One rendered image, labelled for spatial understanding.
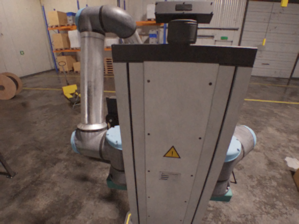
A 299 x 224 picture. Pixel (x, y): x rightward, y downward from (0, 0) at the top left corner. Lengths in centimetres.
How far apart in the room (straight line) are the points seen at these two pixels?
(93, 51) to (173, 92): 46
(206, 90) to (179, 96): 7
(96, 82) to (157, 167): 46
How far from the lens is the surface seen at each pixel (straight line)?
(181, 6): 38
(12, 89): 741
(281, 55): 1278
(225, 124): 43
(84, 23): 76
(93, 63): 71
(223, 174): 74
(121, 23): 72
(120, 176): 78
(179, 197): 66
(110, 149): 68
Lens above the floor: 178
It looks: 26 degrees down
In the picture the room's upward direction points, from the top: straight up
